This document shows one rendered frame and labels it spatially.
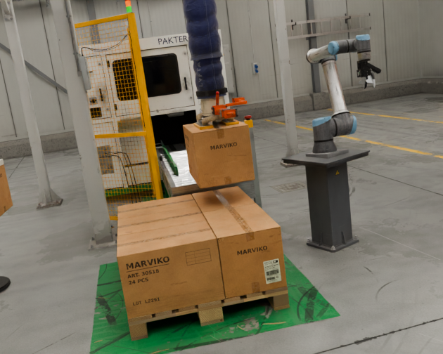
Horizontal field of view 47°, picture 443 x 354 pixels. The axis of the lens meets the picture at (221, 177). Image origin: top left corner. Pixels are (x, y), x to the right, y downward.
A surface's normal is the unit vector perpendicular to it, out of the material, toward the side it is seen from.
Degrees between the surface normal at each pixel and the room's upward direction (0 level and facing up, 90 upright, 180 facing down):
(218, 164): 90
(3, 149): 90
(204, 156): 90
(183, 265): 90
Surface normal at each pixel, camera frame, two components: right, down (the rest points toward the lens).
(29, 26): 0.26, 0.18
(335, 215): 0.58, 0.11
